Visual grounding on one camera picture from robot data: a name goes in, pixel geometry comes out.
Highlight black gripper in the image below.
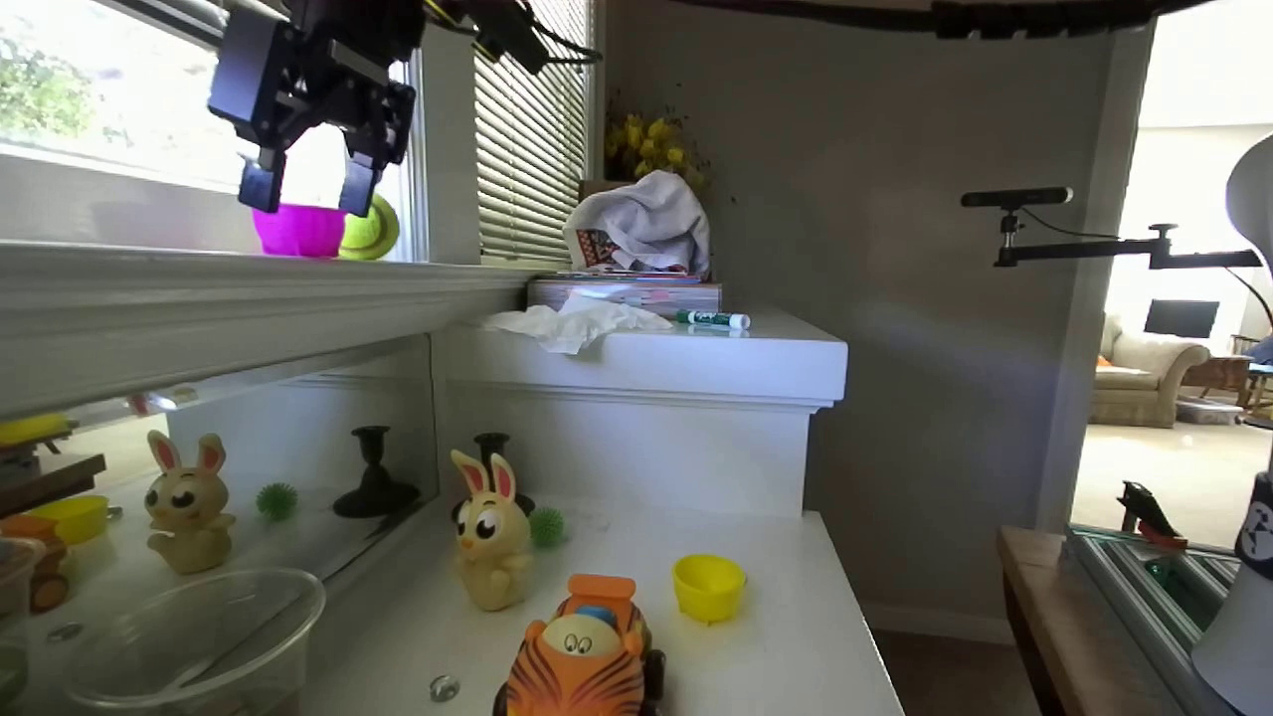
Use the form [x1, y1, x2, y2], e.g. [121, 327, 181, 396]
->
[201, 0, 429, 222]

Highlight magenta plastic cup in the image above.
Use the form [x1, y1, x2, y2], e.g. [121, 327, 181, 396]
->
[247, 198, 351, 262]

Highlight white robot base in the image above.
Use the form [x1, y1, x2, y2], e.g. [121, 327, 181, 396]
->
[1190, 454, 1273, 716]

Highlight white window sill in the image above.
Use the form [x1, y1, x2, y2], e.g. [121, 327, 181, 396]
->
[0, 234, 539, 421]

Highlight narrow white window blind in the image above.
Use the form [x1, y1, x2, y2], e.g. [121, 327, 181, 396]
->
[463, 0, 597, 267]

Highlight yellow-green tennis ball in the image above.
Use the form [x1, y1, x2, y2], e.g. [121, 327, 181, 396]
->
[339, 189, 400, 267]

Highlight crumpled white cloth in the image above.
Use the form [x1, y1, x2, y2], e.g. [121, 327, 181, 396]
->
[481, 291, 678, 360]

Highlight black candlestick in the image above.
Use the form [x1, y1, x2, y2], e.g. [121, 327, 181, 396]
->
[470, 430, 539, 521]

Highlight white printed bag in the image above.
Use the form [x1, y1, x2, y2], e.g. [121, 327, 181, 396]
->
[564, 165, 717, 282]

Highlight yellow flowers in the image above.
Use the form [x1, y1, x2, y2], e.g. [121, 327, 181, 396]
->
[599, 108, 706, 189]

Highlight white cabinet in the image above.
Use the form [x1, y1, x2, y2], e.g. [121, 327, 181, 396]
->
[433, 306, 851, 523]

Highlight beige bunny toy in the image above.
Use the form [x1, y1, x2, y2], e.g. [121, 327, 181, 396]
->
[444, 446, 538, 617]

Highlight green pompom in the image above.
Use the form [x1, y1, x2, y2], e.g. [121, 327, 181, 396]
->
[524, 503, 572, 554]

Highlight teal tube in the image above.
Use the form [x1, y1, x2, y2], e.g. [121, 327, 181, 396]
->
[662, 306, 755, 336]

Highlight clear plastic container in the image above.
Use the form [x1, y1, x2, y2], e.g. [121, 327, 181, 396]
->
[54, 563, 328, 716]

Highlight orange tiger toy car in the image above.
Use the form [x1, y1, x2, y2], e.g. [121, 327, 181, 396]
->
[489, 567, 669, 716]

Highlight yellow plastic cup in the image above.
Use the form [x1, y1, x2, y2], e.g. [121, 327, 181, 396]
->
[669, 550, 751, 629]

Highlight brown wooden table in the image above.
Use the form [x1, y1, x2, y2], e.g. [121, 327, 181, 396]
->
[999, 521, 1203, 716]

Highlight beige couch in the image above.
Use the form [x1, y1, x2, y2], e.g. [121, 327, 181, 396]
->
[1085, 322, 1213, 430]

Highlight dark monitor screen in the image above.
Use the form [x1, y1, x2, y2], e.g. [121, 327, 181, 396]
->
[1140, 293, 1226, 342]

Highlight dark bird figurine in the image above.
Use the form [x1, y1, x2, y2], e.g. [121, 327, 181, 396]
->
[1112, 476, 1194, 562]

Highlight green framed tray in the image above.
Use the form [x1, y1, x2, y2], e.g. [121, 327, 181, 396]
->
[1061, 521, 1243, 709]

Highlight wall mirror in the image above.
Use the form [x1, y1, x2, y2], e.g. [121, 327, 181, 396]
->
[0, 328, 442, 716]

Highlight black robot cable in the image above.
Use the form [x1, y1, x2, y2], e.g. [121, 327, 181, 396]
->
[527, 0, 1213, 68]

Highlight black bar camera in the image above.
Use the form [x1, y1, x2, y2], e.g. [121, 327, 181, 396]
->
[959, 183, 1081, 214]

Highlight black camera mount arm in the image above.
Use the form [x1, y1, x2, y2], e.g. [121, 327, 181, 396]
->
[991, 205, 1264, 274]

